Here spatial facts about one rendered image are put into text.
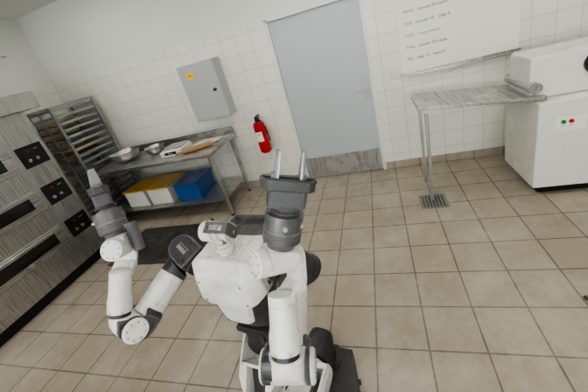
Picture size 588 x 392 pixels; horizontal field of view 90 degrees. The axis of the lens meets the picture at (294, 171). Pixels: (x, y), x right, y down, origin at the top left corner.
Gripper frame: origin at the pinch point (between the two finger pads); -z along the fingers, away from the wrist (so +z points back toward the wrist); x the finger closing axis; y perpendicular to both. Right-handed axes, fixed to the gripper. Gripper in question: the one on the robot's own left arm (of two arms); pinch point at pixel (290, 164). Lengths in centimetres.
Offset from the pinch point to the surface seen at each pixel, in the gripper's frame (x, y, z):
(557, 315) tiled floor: -174, 61, 90
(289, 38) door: -24, 302, -80
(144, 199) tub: 151, 348, 146
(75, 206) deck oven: 206, 288, 138
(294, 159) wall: -51, 330, 67
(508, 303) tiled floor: -158, 77, 94
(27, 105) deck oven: 231, 265, 23
